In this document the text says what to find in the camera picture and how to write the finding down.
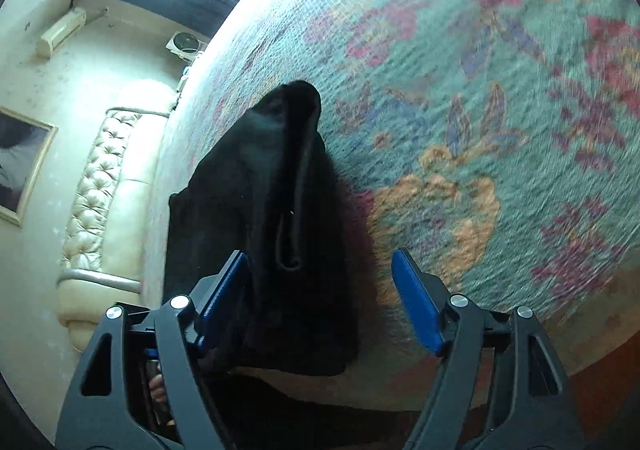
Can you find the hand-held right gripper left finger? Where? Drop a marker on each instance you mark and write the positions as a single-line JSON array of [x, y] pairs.
[[220, 295]]

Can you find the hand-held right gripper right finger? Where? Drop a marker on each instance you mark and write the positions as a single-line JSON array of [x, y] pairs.
[[420, 300]]

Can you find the black studded pants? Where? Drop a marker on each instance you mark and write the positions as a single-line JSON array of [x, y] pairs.
[[280, 180]]

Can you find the person's left hand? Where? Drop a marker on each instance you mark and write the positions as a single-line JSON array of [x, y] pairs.
[[158, 387]]

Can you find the person's dark clothing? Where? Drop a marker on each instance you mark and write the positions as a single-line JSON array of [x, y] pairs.
[[310, 425]]

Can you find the cream tufted leather headboard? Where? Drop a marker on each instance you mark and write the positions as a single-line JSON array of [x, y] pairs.
[[100, 190]]

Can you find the white box fan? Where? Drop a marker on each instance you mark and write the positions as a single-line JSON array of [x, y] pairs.
[[185, 44]]

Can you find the framed wall picture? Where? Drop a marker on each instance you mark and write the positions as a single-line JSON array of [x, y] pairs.
[[20, 165]]

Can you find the white wall air conditioner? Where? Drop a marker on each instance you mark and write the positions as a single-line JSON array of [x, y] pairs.
[[62, 33]]

